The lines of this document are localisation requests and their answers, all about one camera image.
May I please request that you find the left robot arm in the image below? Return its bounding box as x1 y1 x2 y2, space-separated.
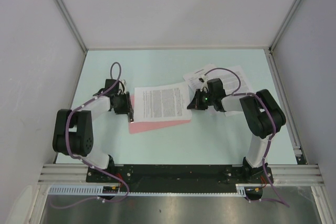
53 79 134 182

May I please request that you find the pink clipboard folder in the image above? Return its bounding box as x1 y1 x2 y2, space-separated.
128 95 192 135

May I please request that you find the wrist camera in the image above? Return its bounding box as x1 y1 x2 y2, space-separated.
198 75 209 93
117 79 127 95

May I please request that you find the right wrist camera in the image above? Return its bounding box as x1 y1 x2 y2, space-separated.
198 75 209 93

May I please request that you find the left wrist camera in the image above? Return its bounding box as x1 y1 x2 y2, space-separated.
117 79 127 95

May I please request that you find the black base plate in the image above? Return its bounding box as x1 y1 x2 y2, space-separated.
86 164 274 194

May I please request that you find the printed text sheet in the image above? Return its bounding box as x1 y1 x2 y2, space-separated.
209 65 255 118
134 82 192 122

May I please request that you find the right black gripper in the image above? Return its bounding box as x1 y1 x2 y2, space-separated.
187 89 214 111

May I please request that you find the white cable duct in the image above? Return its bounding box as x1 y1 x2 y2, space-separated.
48 184 261 197

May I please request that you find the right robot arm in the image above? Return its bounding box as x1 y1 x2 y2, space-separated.
187 78 286 183

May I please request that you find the printed form sheet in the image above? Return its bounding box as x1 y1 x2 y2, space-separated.
183 64 215 92

